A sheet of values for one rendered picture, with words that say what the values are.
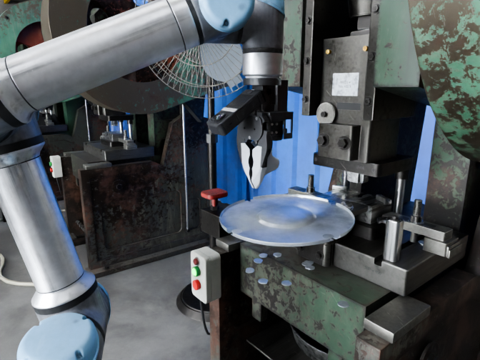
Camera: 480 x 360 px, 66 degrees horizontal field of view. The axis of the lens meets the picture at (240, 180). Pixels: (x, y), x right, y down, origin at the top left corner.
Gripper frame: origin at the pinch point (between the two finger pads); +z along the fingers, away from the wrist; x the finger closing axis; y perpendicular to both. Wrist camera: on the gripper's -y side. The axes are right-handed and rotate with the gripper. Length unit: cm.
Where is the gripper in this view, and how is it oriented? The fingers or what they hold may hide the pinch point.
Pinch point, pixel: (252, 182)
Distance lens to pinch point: 73.9
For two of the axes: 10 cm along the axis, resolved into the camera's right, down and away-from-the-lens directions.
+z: 0.0, 9.7, 2.4
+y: 7.9, -1.5, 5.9
